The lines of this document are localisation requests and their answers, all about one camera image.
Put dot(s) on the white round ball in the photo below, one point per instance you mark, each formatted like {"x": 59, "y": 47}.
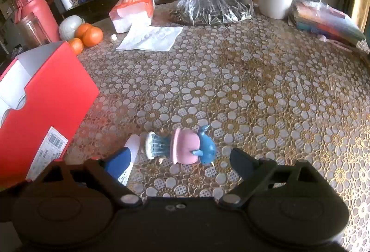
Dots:
{"x": 69, "y": 26}

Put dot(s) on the red water bottle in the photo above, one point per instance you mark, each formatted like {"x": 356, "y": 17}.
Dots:
{"x": 34, "y": 3}

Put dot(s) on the dark wooden side table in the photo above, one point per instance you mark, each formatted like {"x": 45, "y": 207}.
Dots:
{"x": 95, "y": 6}

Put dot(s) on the red cardboard box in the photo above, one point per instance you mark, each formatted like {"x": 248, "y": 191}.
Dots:
{"x": 57, "y": 81}

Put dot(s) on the white paper sheet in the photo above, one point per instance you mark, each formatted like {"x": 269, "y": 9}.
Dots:
{"x": 150, "y": 38}

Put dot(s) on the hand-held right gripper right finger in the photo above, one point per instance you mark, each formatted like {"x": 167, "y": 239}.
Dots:
{"x": 244, "y": 162}

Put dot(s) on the patterned lace tablecloth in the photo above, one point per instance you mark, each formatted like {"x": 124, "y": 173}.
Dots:
{"x": 260, "y": 81}

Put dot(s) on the paper towel roll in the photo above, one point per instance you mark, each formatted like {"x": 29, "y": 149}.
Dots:
{"x": 66, "y": 1}

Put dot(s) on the pink and blue toy figure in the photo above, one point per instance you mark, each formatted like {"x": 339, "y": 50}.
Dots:
{"x": 185, "y": 148}

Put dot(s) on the orange tissue pack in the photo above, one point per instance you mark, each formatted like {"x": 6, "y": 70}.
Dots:
{"x": 133, "y": 9}

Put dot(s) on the small white lump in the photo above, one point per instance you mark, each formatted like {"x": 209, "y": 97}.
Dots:
{"x": 113, "y": 37}

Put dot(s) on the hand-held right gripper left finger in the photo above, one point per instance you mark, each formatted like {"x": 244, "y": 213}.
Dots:
{"x": 117, "y": 164}

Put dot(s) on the stack of colourful books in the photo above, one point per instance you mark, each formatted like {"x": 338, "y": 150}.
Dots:
{"x": 323, "y": 21}

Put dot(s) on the clear glass cup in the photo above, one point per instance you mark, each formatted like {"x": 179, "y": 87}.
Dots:
{"x": 33, "y": 32}

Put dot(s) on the orange fruit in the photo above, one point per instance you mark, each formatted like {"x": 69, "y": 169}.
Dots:
{"x": 93, "y": 37}
{"x": 82, "y": 29}
{"x": 75, "y": 46}

